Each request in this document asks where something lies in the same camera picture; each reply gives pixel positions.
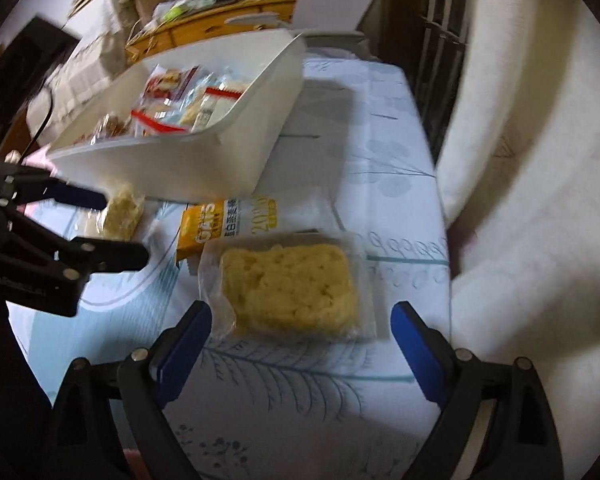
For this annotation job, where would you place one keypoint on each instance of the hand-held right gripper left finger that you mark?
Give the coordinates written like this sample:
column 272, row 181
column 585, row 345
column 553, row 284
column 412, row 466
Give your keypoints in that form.
column 181, row 355

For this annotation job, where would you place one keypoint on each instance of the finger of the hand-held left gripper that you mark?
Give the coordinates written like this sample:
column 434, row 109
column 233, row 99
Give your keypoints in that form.
column 80, row 196
column 115, row 256

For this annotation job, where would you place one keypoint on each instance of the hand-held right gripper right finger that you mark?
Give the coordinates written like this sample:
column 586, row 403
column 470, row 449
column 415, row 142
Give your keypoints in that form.
column 420, row 355

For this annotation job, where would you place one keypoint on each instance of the small yellow cake packet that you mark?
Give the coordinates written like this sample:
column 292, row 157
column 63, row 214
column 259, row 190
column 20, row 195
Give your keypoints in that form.
column 125, row 215

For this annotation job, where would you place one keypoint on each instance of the orange and white oat packet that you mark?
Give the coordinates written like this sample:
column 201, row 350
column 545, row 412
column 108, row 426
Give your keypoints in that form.
column 220, row 222

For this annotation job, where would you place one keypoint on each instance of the white plastic storage bin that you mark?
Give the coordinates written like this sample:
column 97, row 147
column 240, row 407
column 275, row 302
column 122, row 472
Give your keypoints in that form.
column 190, row 160

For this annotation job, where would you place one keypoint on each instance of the large yellow cake packet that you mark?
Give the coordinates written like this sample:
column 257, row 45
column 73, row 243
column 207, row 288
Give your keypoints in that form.
column 287, row 285

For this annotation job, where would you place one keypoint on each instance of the white packet with red print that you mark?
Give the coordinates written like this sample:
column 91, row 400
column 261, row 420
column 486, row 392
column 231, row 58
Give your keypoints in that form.
column 170, row 82

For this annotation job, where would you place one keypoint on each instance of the cheese cracker clear packet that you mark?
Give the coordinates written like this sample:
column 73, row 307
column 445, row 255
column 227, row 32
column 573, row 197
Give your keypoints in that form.
column 212, row 105

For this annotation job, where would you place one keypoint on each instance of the black screen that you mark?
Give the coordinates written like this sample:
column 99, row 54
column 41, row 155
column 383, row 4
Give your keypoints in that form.
column 35, row 55

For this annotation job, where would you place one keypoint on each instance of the cream white cloth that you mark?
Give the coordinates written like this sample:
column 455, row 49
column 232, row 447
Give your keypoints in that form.
column 530, row 185

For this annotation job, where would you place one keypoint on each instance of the wooden desk with drawers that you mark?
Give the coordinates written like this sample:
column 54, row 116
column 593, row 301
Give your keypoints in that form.
column 200, row 27

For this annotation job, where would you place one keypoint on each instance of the dark metal railing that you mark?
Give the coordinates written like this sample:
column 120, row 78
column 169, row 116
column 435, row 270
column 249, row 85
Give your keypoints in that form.
column 440, row 35

